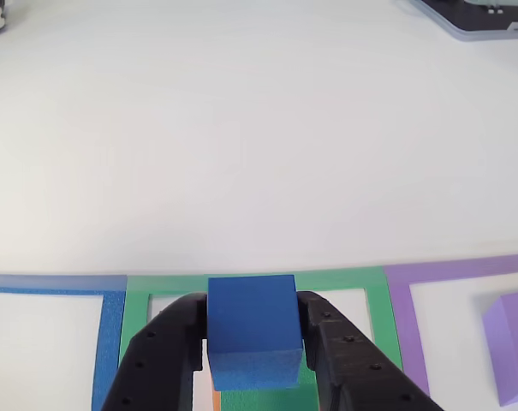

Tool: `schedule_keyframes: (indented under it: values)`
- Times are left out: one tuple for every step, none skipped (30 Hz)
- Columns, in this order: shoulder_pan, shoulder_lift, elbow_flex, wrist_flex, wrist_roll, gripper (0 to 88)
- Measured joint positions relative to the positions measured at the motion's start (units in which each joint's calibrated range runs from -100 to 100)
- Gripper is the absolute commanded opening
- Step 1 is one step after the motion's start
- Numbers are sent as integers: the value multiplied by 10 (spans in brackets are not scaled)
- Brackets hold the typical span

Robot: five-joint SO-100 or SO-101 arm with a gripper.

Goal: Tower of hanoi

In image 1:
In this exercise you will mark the small blue cube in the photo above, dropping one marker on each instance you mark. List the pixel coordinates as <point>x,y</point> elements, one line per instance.
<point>252,317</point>

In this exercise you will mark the green square frame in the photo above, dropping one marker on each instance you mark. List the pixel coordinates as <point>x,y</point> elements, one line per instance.
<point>382,317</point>

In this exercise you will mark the purple square frame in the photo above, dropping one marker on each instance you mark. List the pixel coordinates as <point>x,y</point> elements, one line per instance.
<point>400,308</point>

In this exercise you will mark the blue square frame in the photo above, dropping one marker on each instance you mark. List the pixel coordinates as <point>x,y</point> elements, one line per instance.
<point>108,325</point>

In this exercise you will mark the purple foam block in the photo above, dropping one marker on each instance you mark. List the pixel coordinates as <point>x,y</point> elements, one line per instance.
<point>507,347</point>

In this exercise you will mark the clear plastic tray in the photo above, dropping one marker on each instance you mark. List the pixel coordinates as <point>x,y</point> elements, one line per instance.
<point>477,34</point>

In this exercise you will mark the black object in tray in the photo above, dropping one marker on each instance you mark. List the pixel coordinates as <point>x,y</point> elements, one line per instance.
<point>481,15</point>

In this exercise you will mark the orange foam block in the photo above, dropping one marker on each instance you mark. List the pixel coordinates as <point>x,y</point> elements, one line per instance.
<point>216,400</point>

